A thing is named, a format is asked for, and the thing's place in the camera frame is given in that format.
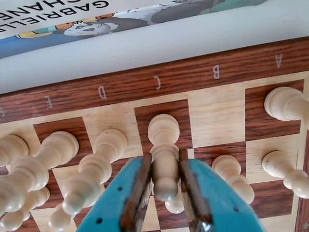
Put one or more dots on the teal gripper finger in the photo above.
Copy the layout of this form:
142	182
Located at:
224	205
113	198

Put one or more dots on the white wooden bishop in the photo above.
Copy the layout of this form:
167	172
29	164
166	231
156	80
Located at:
164	166
12	149

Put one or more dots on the white wooden pawn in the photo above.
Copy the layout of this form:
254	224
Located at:
38	197
59	220
229	171
277	165
175	206

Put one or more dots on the white wooden queen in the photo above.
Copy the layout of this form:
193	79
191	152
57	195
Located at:
108	145

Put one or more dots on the white wooden king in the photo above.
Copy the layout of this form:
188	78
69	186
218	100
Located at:
60	147

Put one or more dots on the wooden folding chessboard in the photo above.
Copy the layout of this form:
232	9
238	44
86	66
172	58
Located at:
217	113

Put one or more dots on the white wooden rook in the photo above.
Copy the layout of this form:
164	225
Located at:
282	104

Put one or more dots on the blue illustrated panda book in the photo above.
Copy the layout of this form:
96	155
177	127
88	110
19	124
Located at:
84	29

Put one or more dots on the white Gabrielle Chanel book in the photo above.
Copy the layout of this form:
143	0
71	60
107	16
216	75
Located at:
72	14

